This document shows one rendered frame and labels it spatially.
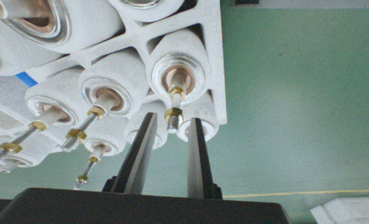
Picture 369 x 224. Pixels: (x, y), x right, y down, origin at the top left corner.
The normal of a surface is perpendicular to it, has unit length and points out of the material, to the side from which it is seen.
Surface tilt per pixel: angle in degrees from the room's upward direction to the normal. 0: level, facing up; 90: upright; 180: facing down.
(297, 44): 0
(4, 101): 90
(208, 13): 0
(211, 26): 0
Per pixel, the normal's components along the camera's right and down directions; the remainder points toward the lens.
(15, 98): 0.96, -0.19
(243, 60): -0.02, 0.66
